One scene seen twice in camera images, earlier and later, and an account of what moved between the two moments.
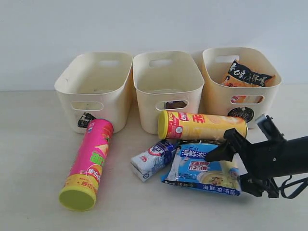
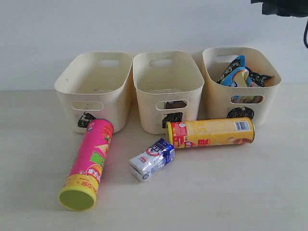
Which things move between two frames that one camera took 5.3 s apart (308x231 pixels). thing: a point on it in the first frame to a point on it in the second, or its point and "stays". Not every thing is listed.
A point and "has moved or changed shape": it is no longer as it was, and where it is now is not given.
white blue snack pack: [151, 161] stays
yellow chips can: [182, 126] has moved or changed shape
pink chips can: [79, 191] stays
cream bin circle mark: [256, 105] stays
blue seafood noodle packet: [189, 166] to [237, 75]
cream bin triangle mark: [96, 85] stays
